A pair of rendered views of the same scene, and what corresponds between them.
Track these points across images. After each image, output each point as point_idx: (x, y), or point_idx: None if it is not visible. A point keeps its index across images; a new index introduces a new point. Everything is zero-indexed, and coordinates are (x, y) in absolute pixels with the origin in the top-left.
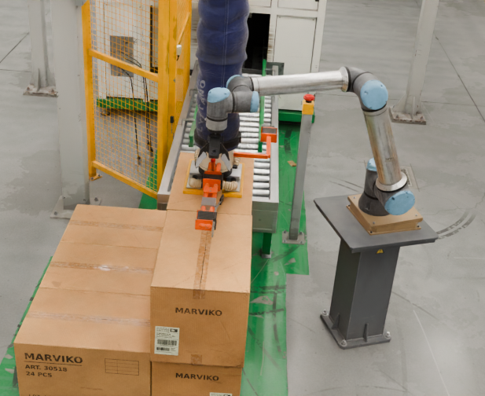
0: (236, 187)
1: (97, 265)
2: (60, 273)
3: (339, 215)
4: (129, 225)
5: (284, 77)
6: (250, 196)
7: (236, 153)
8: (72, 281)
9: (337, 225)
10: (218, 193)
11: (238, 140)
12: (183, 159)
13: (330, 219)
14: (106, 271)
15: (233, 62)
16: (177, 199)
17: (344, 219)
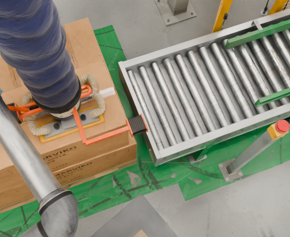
0: (39, 135)
1: (14, 70)
2: None
3: (120, 228)
4: (75, 64)
5: (3, 132)
6: (47, 149)
7: (73, 113)
8: None
9: (102, 232)
10: (40, 121)
11: (54, 111)
12: (90, 67)
13: (109, 222)
14: (10, 79)
15: (8, 62)
16: (14, 95)
17: (115, 235)
